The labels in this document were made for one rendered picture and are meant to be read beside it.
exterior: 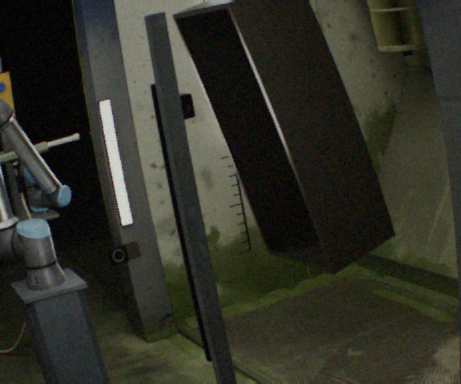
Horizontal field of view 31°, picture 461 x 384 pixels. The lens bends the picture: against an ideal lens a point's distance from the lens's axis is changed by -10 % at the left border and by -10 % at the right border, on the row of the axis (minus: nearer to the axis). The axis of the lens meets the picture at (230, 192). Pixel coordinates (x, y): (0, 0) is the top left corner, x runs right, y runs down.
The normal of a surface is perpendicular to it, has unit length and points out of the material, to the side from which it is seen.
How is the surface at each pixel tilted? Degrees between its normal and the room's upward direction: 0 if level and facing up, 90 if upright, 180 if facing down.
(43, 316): 90
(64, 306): 90
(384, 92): 90
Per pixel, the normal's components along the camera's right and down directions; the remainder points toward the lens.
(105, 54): 0.42, 0.11
